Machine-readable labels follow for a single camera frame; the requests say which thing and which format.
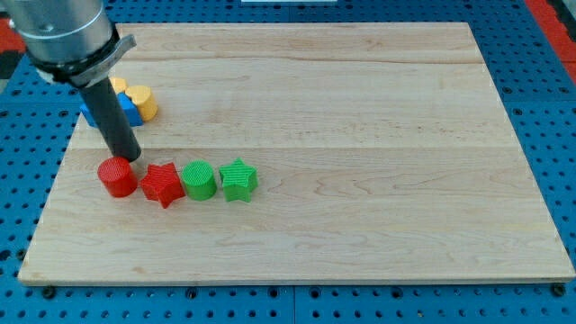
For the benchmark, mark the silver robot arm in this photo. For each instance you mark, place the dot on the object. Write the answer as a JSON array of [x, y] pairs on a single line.
[[68, 41]]

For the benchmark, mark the blue triangle block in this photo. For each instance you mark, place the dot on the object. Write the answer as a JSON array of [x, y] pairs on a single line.
[[130, 110]]

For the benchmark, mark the blue cube block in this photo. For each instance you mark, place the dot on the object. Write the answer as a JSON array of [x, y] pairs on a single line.
[[87, 115]]

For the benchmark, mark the green star block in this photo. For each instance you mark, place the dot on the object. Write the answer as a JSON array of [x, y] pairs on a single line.
[[238, 181]]

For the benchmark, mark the green cylinder block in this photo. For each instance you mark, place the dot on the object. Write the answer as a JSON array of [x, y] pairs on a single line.
[[199, 181]]

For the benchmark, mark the red star block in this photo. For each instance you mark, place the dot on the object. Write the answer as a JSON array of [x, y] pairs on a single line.
[[162, 184]]

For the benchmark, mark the yellow heart block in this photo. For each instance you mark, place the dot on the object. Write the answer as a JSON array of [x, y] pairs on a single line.
[[145, 101]]

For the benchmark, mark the red cylinder block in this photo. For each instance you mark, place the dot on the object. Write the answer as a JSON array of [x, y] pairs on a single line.
[[116, 175]]

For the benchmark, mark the yellow block behind rod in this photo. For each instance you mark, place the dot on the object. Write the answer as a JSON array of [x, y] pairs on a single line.
[[119, 84]]

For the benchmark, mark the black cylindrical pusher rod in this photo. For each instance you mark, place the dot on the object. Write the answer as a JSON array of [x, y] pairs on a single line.
[[103, 104]]

